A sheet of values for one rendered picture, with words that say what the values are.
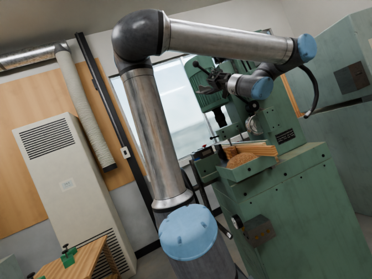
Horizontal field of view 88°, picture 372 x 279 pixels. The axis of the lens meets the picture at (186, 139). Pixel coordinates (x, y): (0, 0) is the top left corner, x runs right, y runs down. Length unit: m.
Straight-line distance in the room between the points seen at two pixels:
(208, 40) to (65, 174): 1.93
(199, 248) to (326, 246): 0.93
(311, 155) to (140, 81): 0.92
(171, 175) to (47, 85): 2.29
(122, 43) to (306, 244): 1.20
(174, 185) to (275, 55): 0.54
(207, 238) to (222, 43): 0.53
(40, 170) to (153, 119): 1.82
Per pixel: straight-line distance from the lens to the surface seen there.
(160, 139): 0.62
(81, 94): 2.44
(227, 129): 1.15
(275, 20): 3.74
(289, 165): 1.11
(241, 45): 0.67
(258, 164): 0.90
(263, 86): 0.81
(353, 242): 1.44
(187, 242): 0.49
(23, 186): 2.72
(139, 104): 0.63
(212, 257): 0.52
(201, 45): 0.62
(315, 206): 1.23
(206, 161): 1.05
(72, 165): 2.23
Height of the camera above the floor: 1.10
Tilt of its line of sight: 1 degrees down
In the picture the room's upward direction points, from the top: 22 degrees counter-clockwise
